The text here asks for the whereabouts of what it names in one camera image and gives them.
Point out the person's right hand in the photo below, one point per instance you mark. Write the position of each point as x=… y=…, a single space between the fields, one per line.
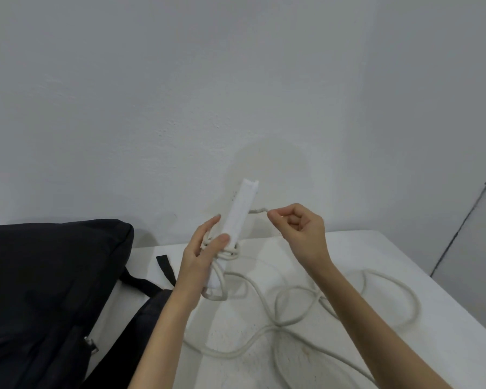
x=307 y=234

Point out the person's left hand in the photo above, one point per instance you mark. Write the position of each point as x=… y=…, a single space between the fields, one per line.
x=195 y=259

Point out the person's right thumb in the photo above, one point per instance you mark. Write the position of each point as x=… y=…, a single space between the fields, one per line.
x=282 y=223

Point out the person's left thumb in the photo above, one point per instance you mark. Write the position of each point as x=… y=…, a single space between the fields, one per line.
x=218 y=243

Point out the white plastic tube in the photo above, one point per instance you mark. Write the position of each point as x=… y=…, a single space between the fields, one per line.
x=235 y=228

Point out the person's left forearm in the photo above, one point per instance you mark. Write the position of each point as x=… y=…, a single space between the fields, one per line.
x=162 y=340

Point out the person's right forearm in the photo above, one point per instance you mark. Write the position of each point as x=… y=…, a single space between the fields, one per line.
x=372 y=332

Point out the black backpack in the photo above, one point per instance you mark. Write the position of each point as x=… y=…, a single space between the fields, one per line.
x=52 y=303

